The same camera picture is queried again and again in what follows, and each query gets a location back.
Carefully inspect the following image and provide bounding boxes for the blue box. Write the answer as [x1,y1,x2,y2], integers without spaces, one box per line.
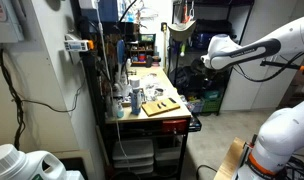
[98,0,120,23]

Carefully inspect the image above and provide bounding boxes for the black wall cables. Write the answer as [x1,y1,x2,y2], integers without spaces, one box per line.
[0,46,27,151]

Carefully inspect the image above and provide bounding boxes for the blue soap bottle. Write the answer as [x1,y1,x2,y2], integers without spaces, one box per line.
[115,99,126,119]

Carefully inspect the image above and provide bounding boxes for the red drawer front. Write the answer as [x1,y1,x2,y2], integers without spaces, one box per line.
[161,119,188,135]

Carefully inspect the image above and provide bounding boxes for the blue handled tool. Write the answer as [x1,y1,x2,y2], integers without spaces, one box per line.
[115,39,126,84]

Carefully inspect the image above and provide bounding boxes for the wooden chopping board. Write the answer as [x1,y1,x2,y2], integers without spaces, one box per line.
[140,97,181,118]

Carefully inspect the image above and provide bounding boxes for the large white detergent jug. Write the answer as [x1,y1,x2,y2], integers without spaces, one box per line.
[0,143,68,180]

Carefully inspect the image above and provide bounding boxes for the white hanging cord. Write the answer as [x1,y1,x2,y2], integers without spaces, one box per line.
[94,0,130,163]

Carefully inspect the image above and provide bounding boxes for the clear plastic storage bin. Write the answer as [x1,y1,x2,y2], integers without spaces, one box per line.
[112,138,155,160]
[113,157,155,175]

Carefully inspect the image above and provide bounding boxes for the white spray can blue label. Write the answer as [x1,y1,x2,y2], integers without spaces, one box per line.
[129,75,143,116]

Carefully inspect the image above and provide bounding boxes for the black metal shelf rack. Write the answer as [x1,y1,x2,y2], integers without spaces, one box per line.
[167,0,256,117]

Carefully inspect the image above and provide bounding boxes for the grey wall box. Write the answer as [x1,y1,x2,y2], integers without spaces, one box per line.
[0,0,25,44]

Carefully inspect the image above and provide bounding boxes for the black metal workbench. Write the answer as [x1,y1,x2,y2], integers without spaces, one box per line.
[103,65,193,180]

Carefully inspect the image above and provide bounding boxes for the green plastic basket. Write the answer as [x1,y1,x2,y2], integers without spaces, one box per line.
[201,97,223,114]

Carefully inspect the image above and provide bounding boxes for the white power strip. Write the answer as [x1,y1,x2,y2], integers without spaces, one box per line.
[63,33,95,53]

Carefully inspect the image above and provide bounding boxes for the black orange clamp bar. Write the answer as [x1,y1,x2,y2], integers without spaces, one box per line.
[260,59,304,78]

